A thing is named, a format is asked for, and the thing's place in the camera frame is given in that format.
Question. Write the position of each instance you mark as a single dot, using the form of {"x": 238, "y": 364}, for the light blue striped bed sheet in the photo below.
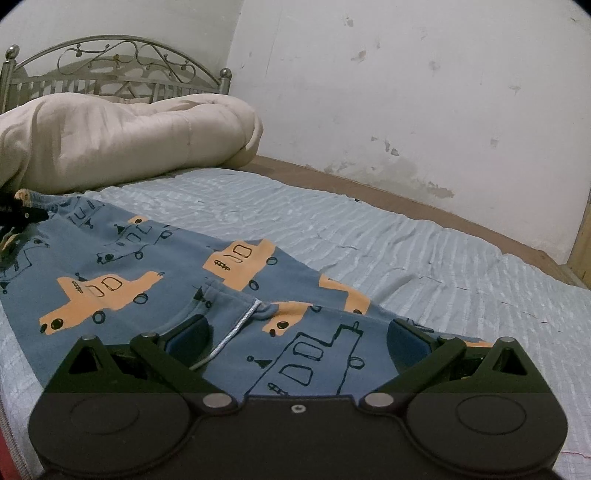
{"x": 415, "y": 258}

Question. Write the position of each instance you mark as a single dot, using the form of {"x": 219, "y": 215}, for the red mattress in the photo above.
{"x": 9, "y": 457}

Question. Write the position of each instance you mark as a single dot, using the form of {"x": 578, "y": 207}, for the blue pants with orange cars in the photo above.
{"x": 152, "y": 277}

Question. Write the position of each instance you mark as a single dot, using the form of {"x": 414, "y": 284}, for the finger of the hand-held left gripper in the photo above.
{"x": 21, "y": 212}

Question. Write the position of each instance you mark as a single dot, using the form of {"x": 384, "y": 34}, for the beige rolled duvet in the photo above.
{"x": 115, "y": 138}

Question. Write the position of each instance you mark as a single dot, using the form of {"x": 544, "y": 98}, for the brown wooden bed frame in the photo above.
{"x": 415, "y": 203}

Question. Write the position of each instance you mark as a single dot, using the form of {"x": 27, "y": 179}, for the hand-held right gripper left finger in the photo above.
{"x": 190, "y": 339}

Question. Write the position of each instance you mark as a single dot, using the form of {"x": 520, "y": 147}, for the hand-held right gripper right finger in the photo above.
{"x": 400, "y": 344}

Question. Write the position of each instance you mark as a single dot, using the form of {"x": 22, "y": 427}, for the plywood panel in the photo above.
{"x": 581, "y": 240}

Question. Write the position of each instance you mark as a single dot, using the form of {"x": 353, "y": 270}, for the metal scrollwork headboard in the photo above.
{"x": 115, "y": 69}

